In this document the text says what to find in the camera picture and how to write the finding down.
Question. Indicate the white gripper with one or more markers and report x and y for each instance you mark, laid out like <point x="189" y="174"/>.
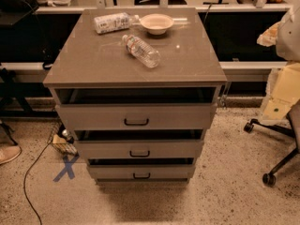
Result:
<point x="289" y="40"/>

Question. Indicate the grey drawer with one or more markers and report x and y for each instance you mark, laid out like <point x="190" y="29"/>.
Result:
<point x="143" y="172"/>
<point x="139" y="149"/>
<point x="109" y="117"/>

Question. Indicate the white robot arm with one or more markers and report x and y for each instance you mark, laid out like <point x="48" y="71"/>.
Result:
<point x="288" y="41"/>

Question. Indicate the grey drawer cabinet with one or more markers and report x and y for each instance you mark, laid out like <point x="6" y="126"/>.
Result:
<point x="97" y="70"/>

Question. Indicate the white bowl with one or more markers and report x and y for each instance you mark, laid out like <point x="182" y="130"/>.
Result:
<point x="156" y="24"/>

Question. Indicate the clear plastic water bottle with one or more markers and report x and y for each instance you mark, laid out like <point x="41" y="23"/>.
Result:
<point x="141" y="50"/>

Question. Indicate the white labelled plastic bottle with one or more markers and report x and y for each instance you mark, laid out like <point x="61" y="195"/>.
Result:
<point x="114" y="22"/>

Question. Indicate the blue tape cross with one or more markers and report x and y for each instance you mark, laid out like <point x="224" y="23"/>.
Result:
<point x="68" y="163"/>

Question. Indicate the black stand left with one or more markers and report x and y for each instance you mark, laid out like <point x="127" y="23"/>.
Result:
<point x="10" y="93"/>

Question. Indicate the beige shoe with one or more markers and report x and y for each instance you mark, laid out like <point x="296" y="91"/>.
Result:
<point x="9" y="153"/>

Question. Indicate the wire basket with items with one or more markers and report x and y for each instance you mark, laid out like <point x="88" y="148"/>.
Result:
<point x="61" y="140"/>

